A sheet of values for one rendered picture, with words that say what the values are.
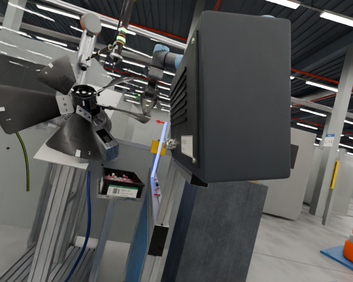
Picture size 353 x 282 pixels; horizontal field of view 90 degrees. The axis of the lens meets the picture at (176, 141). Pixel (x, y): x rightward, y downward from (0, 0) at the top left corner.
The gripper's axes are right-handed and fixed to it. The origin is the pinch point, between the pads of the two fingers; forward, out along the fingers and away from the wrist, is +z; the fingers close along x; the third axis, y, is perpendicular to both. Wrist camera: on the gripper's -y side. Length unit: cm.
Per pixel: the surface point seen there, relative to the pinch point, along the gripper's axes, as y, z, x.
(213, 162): -81, -12, -11
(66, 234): 4, 98, 32
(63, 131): -23.4, 12.2, 29.8
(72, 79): 8.2, -6.0, 42.6
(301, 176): 238, 86, -368
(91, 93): -2.1, -3.0, 28.7
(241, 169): -81, -12, -15
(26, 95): -10, 5, 53
